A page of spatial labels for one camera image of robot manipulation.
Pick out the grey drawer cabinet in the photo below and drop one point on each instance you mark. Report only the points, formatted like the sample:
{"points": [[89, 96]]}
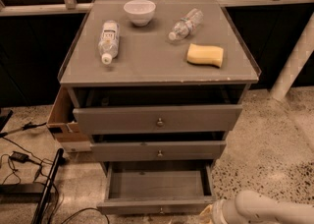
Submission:
{"points": [[152, 70]]}

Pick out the grey middle drawer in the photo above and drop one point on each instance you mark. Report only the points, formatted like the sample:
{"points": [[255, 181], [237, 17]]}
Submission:
{"points": [[158, 150]]}

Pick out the clear bottle white label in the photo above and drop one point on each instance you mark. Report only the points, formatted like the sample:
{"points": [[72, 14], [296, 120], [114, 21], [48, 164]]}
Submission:
{"points": [[108, 45]]}

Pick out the yellow sponge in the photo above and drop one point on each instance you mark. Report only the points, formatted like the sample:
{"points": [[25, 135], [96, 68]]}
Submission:
{"points": [[205, 55]]}

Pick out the cardboard box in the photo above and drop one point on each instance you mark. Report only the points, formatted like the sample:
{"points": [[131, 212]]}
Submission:
{"points": [[63, 126]]}

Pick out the white ceramic bowl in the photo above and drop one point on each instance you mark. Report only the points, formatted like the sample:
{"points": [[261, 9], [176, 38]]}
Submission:
{"points": [[140, 12]]}

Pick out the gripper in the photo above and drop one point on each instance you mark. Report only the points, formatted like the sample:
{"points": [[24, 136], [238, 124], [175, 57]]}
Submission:
{"points": [[218, 212]]}

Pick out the grey drawer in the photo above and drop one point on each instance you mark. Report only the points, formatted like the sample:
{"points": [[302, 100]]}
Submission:
{"points": [[157, 119], [158, 150], [158, 187]]}

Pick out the white diagonal post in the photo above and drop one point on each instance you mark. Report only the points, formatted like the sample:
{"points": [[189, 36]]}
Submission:
{"points": [[297, 59]]}

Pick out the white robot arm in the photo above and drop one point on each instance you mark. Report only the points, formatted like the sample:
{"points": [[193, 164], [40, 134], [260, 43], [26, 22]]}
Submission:
{"points": [[249, 207]]}

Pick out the grey bottom drawer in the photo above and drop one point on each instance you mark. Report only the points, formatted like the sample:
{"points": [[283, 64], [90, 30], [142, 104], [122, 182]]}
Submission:
{"points": [[158, 187]]}

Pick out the clear bottle green label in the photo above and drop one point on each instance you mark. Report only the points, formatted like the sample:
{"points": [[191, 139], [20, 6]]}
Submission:
{"points": [[186, 25]]}

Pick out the black pole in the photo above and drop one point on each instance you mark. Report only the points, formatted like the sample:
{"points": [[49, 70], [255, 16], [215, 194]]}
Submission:
{"points": [[38, 214]]}

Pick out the grey top drawer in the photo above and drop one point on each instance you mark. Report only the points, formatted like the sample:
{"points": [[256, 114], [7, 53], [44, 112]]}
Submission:
{"points": [[157, 119]]}

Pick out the black power adapter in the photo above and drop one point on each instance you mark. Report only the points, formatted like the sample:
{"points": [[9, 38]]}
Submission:
{"points": [[19, 157]]}

